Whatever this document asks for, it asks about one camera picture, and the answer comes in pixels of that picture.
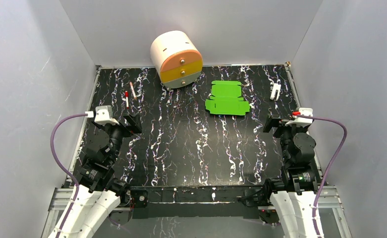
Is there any green paper box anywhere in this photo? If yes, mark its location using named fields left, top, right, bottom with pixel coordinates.
left=205, top=80, right=250, bottom=116

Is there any small white plastic clip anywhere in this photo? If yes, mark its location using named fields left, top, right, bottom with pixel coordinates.
left=270, top=83, right=281, bottom=101

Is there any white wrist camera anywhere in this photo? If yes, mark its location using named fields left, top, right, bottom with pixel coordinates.
left=85, top=105, right=119, bottom=125
left=285, top=107, right=313, bottom=127

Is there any red capped marker pen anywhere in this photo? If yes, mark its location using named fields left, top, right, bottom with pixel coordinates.
left=124, top=91, right=129, bottom=109

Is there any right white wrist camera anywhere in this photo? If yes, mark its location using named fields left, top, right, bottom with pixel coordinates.
left=285, top=107, right=313, bottom=127

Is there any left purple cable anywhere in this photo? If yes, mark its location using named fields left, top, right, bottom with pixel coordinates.
left=50, top=113, right=95, bottom=238

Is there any round three-drawer storage cabinet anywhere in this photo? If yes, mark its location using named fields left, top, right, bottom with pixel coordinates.
left=150, top=30, right=203, bottom=89

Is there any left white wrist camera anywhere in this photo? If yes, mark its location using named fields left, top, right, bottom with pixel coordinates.
left=85, top=105, right=119, bottom=125

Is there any pink marker pen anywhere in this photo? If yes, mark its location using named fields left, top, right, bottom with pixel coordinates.
left=129, top=82, right=137, bottom=100

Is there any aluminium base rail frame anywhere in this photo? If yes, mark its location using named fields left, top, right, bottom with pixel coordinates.
left=41, top=185, right=352, bottom=238

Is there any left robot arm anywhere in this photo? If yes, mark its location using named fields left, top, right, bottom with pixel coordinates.
left=49, top=106, right=142, bottom=238

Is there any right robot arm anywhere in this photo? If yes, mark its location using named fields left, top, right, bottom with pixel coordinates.
left=262, top=112, right=324, bottom=238

